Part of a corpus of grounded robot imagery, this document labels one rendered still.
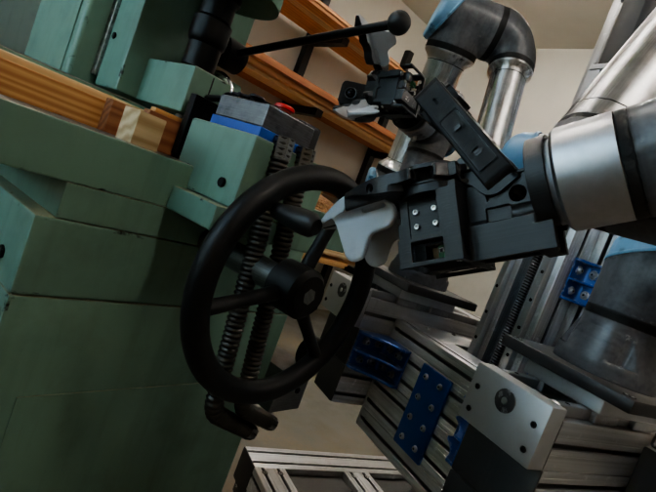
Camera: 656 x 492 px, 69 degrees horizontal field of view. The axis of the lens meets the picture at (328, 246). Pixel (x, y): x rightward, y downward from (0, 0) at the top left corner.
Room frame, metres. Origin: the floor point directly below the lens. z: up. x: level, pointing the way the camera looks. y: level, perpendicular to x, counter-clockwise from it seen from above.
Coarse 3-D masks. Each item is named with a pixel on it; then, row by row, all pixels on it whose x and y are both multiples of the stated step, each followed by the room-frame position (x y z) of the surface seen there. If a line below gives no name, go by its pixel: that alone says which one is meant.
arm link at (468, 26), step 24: (456, 0) 1.04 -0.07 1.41; (480, 0) 1.05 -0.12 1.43; (432, 24) 1.07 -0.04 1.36; (456, 24) 1.05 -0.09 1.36; (480, 24) 1.05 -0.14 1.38; (504, 24) 1.05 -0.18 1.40; (432, 48) 1.08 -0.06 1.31; (456, 48) 1.06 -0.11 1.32; (480, 48) 1.08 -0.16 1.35; (432, 72) 1.09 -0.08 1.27; (456, 72) 1.09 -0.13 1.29; (408, 144) 1.12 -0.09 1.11; (384, 168) 1.13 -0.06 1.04
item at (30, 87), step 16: (0, 64) 0.56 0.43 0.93; (16, 64) 0.57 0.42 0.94; (0, 80) 0.56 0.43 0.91; (16, 80) 0.58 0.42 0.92; (32, 80) 0.59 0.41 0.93; (48, 80) 0.60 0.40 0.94; (16, 96) 0.58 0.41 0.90; (32, 96) 0.59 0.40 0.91; (48, 96) 0.61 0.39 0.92; (64, 96) 0.62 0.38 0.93; (80, 96) 0.63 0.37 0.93; (64, 112) 0.62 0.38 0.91; (80, 112) 0.64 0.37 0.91; (96, 112) 0.65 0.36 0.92
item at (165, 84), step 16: (160, 64) 0.76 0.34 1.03; (176, 64) 0.73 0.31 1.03; (144, 80) 0.78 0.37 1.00; (160, 80) 0.75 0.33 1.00; (176, 80) 0.72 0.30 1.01; (192, 80) 0.70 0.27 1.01; (208, 80) 0.72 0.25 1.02; (144, 96) 0.77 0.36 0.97; (160, 96) 0.74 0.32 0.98; (176, 96) 0.72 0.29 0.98; (176, 112) 0.75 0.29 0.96
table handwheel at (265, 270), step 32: (256, 192) 0.46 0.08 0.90; (288, 192) 0.48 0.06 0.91; (224, 224) 0.44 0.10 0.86; (224, 256) 0.44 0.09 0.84; (320, 256) 0.56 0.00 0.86; (192, 288) 0.43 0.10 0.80; (288, 288) 0.52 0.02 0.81; (320, 288) 0.55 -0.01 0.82; (352, 288) 0.64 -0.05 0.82; (192, 320) 0.44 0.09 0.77; (352, 320) 0.64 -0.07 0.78; (192, 352) 0.45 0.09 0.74; (320, 352) 0.62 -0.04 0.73; (224, 384) 0.49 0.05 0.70; (256, 384) 0.54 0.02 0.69; (288, 384) 0.57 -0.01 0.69
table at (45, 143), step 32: (0, 96) 0.47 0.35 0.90; (0, 128) 0.44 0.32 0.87; (32, 128) 0.46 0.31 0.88; (64, 128) 0.49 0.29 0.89; (96, 128) 0.65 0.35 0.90; (0, 160) 0.45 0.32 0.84; (32, 160) 0.47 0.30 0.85; (64, 160) 0.49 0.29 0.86; (96, 160) 0.52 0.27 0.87; (128, 160) 0.54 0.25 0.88; (160, 160) 0.57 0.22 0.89; (128, 192) 0.55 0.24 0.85; (160, 192) 0.58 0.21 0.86; (192, 192) 0.58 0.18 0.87
